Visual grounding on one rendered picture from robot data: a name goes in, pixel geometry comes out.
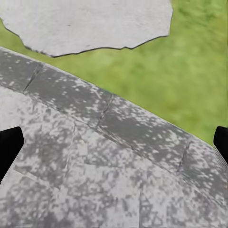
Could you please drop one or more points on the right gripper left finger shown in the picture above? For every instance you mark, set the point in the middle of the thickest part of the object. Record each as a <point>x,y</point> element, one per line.
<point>11,142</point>

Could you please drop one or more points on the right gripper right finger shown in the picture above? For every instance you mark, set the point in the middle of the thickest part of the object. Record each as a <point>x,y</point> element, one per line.
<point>221,141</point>

